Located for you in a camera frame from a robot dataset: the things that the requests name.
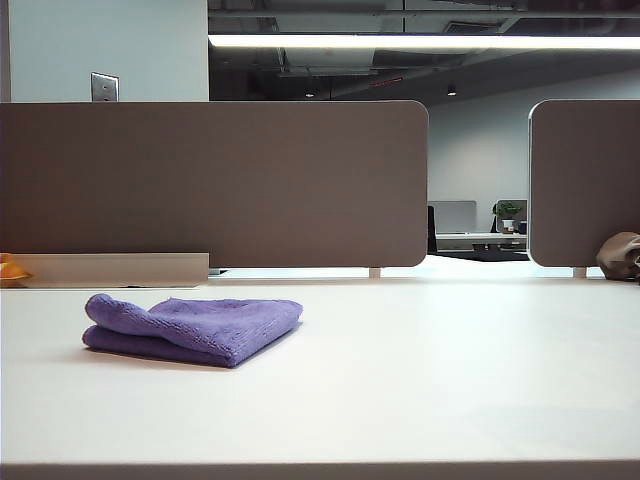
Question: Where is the purple microfiber cloth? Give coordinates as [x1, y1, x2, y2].
[82, 292, 305, 370]

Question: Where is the wide brown desk divider panel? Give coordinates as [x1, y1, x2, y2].
[0, 99, 430, 269]

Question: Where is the grey background desk divider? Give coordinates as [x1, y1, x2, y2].
[428, 200, 478, 235]

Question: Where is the white background desk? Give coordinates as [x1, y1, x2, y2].
[435, 231, 529, 251]

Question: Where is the small potted green plant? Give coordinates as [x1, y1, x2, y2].
[494, 200, 524, 235]

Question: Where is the beige cardboard box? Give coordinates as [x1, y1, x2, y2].
[9, 251, 211, 290]

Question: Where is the long linear ceiling light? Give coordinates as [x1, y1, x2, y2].
[207, 32, 640, 51]

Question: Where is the narrow brown desk divider panel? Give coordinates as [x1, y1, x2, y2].
[528, 98, 640, 268]

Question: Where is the crumpled brown bag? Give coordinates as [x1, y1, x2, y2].
[595, 230, 640, 281]

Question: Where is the orange round object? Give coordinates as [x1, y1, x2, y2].
[0, 253, 34, 287]

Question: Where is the grey ceiling ventilation duct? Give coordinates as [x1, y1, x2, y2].
[277, 47, 379, 77]

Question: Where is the metal wall switch plate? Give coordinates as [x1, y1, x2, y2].
[90, 71, 121, 103]

